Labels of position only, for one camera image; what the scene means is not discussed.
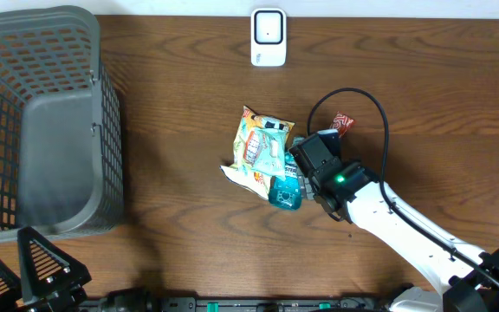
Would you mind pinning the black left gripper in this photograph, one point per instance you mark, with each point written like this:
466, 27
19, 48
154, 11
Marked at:
68, 299

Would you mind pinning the red TOP biscuit pack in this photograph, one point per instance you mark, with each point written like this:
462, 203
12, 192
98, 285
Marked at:
342, 123

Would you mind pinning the teal wet wipes pack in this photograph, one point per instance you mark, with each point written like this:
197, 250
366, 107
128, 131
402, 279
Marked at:
270, 159

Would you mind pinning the blue Listerine mouthwash bottle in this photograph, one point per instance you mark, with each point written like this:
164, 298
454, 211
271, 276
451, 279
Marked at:
285, 193

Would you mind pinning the orange white snack bag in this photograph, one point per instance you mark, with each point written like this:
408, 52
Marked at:
245, 149

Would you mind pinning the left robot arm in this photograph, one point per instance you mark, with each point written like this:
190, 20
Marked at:
123, 300

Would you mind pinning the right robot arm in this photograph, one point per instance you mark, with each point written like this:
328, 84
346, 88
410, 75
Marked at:
464, 277

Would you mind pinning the white barcode scanner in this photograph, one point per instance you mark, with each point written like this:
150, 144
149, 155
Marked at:
268, 37

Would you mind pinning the grey plastic mesh basket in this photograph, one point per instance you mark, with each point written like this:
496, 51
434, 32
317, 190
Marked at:
61, 169

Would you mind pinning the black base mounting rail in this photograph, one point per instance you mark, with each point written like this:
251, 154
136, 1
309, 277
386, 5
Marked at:
191, 304

